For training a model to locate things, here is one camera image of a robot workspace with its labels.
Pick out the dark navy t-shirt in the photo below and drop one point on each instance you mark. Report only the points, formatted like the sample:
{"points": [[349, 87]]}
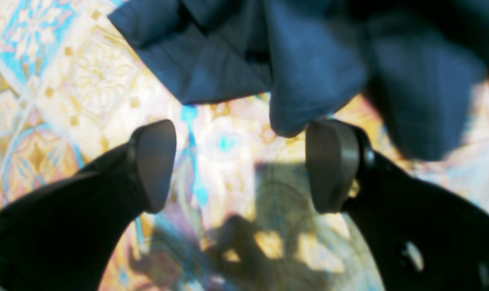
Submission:
{"points": [[417, 60]]}

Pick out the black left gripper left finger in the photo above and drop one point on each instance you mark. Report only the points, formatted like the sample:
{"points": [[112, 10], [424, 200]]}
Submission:
{"points": [[60, 237]]}

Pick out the patterned colourful tablecloth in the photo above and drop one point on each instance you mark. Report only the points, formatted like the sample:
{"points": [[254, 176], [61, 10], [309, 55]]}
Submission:
{"points": [[239, 214]]}

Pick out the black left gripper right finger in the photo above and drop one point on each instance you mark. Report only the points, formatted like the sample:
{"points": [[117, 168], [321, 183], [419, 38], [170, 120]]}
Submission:
{"points": [[421, 236]]}

